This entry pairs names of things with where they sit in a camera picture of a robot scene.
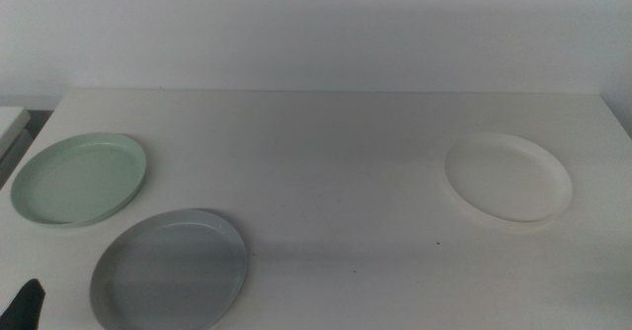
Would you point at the grey shallow bowl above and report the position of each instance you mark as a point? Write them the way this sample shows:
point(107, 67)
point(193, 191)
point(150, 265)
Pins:
point(168, 271)

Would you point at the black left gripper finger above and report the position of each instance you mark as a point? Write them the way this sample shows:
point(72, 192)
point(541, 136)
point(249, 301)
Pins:
point(24, 307)

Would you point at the pale green shallow bowl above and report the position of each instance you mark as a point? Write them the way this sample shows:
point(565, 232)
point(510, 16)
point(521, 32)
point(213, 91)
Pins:
point(79, 179)

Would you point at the white shallow bowl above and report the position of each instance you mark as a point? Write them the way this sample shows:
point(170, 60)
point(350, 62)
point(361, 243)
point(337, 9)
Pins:
point(508, 177)

